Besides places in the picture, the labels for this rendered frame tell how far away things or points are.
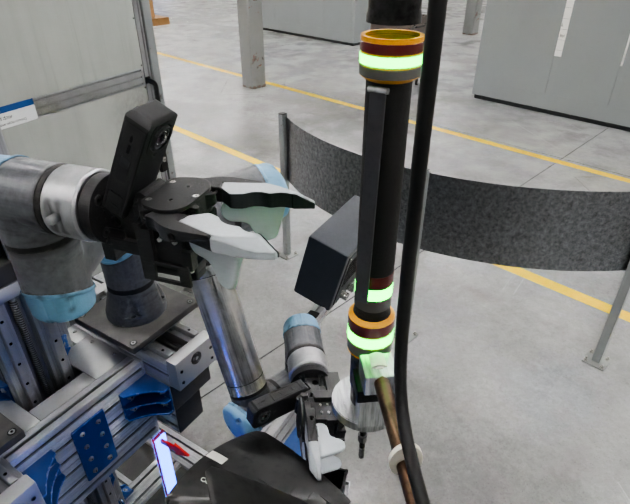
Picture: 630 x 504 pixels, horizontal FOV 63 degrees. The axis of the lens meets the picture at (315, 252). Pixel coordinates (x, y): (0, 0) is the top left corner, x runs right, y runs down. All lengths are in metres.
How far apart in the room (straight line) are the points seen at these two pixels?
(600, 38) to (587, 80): 0.43
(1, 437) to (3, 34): 1.50
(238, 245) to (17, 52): 1.95
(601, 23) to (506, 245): 4.37
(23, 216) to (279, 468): 0.51
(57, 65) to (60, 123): 0.23
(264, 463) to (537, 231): 1.86
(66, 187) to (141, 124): 0.12
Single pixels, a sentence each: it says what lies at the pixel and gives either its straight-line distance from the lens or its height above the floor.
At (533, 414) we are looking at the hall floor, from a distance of 2.66.
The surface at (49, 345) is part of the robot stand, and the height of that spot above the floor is 1.05.
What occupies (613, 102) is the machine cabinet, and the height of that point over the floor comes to 0.27.
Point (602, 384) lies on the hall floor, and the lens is 2.94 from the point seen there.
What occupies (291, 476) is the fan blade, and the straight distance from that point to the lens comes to 0.84.
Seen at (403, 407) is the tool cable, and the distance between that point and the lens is 0.40.
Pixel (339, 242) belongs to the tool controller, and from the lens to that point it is 1.24.
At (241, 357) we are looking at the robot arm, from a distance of 0.98.
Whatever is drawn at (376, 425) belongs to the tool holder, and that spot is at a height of 1.47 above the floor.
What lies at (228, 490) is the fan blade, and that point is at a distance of 0.54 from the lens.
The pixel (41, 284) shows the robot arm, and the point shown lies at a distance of 0.64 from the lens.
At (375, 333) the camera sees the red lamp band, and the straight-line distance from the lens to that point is 0.47.
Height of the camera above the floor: 1.88
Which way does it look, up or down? 32 degrees down
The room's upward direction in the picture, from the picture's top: straight up
